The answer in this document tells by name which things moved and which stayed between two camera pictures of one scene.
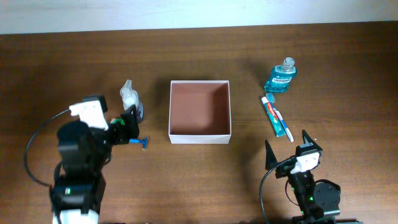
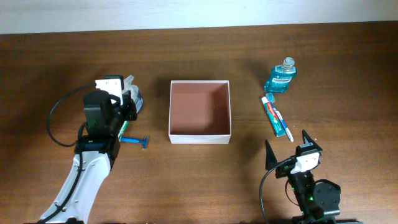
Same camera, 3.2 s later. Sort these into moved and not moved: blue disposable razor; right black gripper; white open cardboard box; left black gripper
Moved: left black gripper
Not moved: blue disposable razor; white open cardboard box; right black gripper
